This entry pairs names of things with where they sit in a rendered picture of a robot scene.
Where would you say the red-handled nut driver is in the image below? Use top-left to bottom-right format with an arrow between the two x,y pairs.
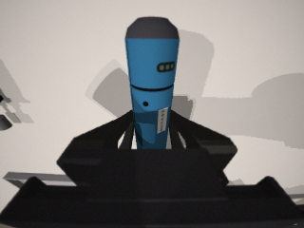
0,96 -> 12,131

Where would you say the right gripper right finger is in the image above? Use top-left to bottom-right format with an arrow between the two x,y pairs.
169,110 -> 238,171

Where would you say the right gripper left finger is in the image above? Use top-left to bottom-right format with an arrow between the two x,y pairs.
66,110 -> 134,149

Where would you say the blue electric nut driver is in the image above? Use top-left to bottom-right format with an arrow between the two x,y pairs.
124,16 -> 180,149

